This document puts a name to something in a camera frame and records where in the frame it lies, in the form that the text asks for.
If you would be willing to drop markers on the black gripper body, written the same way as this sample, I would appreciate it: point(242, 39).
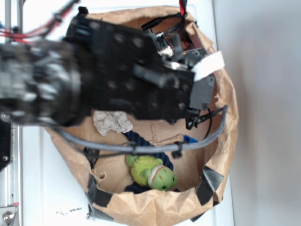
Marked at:
point(144, 75)

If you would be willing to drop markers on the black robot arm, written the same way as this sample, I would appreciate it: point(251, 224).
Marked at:
point(41, 84)

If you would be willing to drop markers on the crumpled white paper ball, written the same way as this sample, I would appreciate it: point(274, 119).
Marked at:
point(105, 121)

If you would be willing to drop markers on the green plush turtle toy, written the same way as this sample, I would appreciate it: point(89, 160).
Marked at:
point(150, 172)

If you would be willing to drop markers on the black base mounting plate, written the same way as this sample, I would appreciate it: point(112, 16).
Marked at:
point(5, 144)

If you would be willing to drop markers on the brown paper bag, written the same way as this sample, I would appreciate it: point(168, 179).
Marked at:
point(202, 173)

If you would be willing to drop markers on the aluminium frame rail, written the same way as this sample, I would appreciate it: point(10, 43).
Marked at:
point(11, 14)

